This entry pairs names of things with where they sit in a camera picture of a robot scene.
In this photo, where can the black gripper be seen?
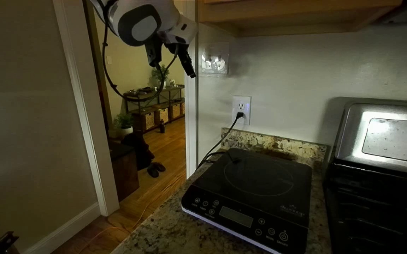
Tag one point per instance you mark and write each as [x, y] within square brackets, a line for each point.
[176, 52]

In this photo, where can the white toggle switch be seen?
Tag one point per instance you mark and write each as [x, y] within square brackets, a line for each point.
[221, 62]
[207, 62]

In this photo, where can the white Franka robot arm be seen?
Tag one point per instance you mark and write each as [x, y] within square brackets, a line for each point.
[138, 22]

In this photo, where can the green leafy plant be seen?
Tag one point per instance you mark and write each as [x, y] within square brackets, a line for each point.
[159, 76]

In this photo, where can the wooden plant shelf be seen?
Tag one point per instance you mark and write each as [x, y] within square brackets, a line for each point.
[156, 114]

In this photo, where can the small potted plant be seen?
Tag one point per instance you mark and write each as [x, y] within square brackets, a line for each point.
[125, 124]

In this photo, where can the black bag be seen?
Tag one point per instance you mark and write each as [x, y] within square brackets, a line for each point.
[141, 150]

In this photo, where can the pair of dark shoes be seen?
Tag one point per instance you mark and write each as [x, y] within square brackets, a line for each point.
[156, 170]

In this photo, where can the dark brown box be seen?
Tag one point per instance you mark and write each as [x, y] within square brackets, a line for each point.
[125, 174]

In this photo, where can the black induction cooktop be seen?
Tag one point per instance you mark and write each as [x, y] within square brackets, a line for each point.
[255, 189]

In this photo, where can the black gas stove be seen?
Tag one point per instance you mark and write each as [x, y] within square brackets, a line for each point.
[378, 203]

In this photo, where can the black clamp object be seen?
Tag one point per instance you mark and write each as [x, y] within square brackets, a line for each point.
[4, 242]

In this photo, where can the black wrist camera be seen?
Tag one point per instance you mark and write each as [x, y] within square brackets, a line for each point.
[155, 50]

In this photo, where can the white wall outlet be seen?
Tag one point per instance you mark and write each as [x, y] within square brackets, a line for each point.
[241, 105]

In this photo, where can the wooden wall cabinet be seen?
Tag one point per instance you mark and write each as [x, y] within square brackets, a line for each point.
[283, 12]

